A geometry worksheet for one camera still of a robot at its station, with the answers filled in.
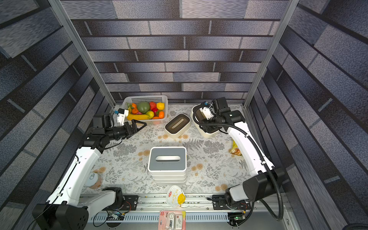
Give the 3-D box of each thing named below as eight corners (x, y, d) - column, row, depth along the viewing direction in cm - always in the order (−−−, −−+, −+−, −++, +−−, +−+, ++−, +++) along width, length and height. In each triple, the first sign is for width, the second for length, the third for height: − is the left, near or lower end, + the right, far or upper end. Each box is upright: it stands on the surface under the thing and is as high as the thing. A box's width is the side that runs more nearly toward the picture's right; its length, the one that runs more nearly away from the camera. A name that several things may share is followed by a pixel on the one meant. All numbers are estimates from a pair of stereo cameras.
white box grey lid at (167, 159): (154, 185, 82) (144, 171, 63) (156, 164, 89) (148, 146, 70) (186, 185, 82) (186, 171, 63) (186, 164, 89) (186, 146, 70)
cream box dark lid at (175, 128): (163, 132, 104) (161, 127, 99) (181, 117, 114) (180, 111, 108) (174, 142, 99) (174, 136, 94) (192, 125, 109) (192, 119, 103)
